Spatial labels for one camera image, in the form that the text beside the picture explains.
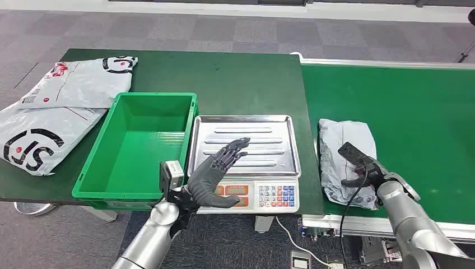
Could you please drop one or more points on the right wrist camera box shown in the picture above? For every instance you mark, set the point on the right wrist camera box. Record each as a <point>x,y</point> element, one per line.
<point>350,153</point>

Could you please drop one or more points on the large white printed parcel bag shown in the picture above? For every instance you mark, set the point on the large white printed parcel bag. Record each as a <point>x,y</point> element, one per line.
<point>44,126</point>

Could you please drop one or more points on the electronic scale with steel tray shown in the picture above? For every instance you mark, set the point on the electronic scale with steel tray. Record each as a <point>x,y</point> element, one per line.
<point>267,141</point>

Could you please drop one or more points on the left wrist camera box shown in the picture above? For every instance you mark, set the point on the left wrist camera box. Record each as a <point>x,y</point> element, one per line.
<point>173,172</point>

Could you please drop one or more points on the green top work table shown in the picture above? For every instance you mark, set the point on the green top work table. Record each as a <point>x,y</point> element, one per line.
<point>222,81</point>

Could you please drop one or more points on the round metal stand base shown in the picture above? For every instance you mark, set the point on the round metal stand base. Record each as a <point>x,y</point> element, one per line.
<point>33,208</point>

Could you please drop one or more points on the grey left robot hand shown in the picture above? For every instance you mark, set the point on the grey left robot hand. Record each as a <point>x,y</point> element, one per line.
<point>207,178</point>

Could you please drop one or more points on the green plastic bin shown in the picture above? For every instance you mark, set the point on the green plastic bin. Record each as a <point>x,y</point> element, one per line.
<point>137,148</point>

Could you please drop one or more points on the black tripod stand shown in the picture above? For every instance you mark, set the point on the black tripod stand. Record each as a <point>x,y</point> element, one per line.
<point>465,54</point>

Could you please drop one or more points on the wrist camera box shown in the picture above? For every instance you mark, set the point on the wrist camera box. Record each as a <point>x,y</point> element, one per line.
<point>350,153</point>
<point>173,172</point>

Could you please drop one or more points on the white parcel bag, red print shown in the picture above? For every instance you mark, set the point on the white parcel bag, red print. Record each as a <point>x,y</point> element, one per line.
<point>85,85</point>

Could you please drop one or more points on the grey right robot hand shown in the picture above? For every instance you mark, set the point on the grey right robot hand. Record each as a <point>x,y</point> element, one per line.
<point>371,174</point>

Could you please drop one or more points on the grey parcel bag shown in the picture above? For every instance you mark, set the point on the grey parcel bag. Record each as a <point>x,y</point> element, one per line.
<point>334,159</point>

